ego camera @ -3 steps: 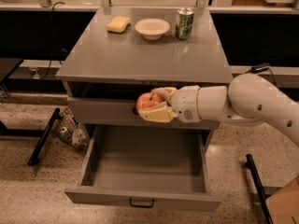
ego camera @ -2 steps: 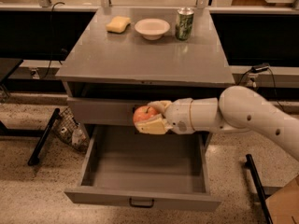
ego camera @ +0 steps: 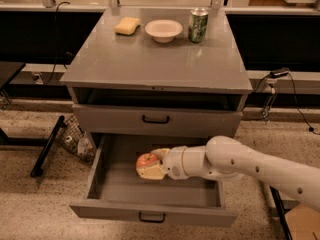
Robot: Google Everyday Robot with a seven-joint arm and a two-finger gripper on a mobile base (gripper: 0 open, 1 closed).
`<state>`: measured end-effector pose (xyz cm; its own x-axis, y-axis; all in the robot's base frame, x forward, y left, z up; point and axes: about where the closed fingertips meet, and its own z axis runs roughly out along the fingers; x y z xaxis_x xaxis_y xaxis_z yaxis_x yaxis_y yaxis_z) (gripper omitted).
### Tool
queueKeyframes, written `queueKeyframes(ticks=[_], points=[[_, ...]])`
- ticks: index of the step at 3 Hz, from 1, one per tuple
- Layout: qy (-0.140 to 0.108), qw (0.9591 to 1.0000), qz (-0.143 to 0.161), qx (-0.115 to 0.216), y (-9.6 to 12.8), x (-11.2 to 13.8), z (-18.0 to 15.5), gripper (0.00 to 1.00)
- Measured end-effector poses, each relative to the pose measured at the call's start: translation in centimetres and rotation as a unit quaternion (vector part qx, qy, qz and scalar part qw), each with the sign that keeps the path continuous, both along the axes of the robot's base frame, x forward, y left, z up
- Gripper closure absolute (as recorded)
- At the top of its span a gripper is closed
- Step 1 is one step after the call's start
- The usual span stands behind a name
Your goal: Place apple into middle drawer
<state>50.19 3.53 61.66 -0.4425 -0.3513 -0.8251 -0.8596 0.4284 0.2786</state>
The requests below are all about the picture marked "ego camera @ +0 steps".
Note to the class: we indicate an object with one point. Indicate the red apple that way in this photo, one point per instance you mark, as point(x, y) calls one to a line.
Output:
point(146, 159)

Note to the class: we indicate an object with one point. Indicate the closed grey drawer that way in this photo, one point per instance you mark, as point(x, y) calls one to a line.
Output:
point(156, 121)

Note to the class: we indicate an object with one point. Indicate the wire waste basket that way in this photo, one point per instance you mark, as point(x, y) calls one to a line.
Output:
point(75, 141)

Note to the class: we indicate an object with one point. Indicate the white bowl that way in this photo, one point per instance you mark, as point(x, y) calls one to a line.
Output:
point(163, 31)

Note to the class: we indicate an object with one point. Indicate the black table leg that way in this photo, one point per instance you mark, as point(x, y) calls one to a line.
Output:
point(281, 213)
point(37, 169)

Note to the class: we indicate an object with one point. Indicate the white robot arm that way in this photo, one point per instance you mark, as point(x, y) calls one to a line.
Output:
point(224, 158)

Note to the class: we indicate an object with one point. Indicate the yellow sponge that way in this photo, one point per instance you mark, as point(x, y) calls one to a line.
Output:
point(127, 26)

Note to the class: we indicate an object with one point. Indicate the green soda can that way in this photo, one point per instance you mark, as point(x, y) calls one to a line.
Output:
point(197, 25)

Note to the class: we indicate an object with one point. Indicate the open grey drawer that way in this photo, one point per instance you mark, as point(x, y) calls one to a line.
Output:
point(116, 192)

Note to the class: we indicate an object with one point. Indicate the black table leg left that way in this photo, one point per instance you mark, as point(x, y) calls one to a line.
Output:
point(37, 169)

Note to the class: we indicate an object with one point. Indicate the grey drawer cabinet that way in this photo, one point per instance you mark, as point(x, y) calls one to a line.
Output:
point(136, 71)

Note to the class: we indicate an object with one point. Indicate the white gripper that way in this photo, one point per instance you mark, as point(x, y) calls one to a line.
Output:
point(174, 163)

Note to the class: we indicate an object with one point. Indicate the black power adapter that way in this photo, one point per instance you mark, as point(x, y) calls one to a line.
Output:
point(279, 73)

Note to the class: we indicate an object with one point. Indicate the black table leg right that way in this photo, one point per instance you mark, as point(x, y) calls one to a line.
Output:
point(281, 213)

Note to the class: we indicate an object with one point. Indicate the wooden board right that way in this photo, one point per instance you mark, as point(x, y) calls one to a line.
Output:
point(303, 223)

